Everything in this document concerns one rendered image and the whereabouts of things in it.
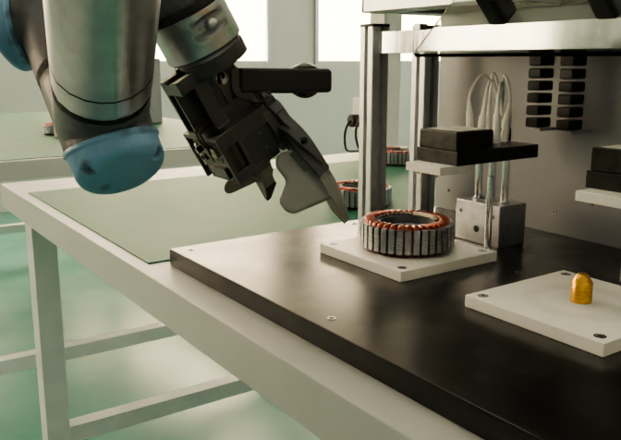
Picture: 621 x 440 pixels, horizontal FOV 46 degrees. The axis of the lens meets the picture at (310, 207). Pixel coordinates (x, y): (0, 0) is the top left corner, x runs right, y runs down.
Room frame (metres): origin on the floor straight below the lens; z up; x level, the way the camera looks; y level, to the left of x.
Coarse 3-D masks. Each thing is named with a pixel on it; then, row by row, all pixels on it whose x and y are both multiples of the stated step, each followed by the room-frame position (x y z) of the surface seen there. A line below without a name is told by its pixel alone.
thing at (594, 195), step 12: (600, 156) 0.69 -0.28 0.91; (612, 156) 0.68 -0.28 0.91; (600, 168) 0.69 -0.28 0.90; (612, 168) 0.68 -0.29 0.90; (588, 180) 0.70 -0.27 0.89; (600, 180) 0.69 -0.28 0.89; (612, 180) 0.68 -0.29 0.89; (576, 192) 0.68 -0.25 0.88; (588, 192) 0.67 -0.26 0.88; (600, 192) 0.67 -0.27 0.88; (612, 192) 0.67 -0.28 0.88; (600, 204) 0.66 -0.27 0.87; (612, 204) 0.65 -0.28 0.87
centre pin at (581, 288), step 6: (576, 276) 0.65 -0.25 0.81; (582, 276) 0.64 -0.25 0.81; (588, 276) 0.64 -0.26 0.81; (576, 282) 0.64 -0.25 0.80; (582, 282) 0.64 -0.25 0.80; (588, 282) 0.64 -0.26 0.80; (570, 288) 0.65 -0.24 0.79; (576, 288) 0.64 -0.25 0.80; (582, 288) 0.64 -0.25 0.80; (588, 288) 0.64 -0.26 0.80; (570, 294) 0.65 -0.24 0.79; (576, 294) 0.64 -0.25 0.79; (582, 294) 0.64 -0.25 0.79; (588, 294) 0.64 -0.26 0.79; (570, 300) 0.65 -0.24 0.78; (576, 300) 0.64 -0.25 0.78; (582, 300) 0.64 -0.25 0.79; (588, 300) 0.64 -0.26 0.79
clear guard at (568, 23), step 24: (456, 0) 0.64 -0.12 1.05; (528, 0) 0.57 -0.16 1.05; (552, 0) 0.55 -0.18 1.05; (576, 0) 0.53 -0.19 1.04; (456, 24) 0.61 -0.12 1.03; (480, 24) 0.58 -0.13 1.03; (528, 24) 0.54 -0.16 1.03; (552, 24) 0.53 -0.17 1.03; (576, 24) 0.51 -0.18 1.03; (600, 24) 0.49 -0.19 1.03; (432, 48) 0.60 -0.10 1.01; (456, 48) 0.58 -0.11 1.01; (480, 48) 0.56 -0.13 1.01; (504, 48) 0.54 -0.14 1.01; (528, 48) 0.52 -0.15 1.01; (552, 48) 0.50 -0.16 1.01; (576, 48) 0.49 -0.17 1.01; (600, 48) 0.47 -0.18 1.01
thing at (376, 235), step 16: (368, 224) 0.83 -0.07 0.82; (384, 224) 0.81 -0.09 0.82; (400, 224) 0.86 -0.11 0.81; (416, 224) 0.85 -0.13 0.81; (432, 224) 0.81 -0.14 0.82; (448, 224) 0.82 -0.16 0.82; (368, 240) 0.82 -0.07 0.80; (384, 240) 0.80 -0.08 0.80; (400, 240) 0.79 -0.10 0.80; (416, 240) 0.79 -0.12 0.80; (432, 240) 0.80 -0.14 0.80; (448, 240) 0.81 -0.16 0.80; (400, 256) 0.80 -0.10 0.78; (416, 256) 0.80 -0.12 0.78
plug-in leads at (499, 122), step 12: (492, 72) 0.95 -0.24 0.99; (492, 84) 0.95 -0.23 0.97; (504, 84) 0.95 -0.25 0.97; (468, 96) 0.94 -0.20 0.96; (504, 96) 0.95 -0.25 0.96; (468, 108) 0.94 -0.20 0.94; (468, 120) 0.94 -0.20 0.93; (480, 120) 0.91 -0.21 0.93; (492, 120) 0.94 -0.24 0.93; (504, 120) 0.92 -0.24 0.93; (504, 132) 0.92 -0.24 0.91
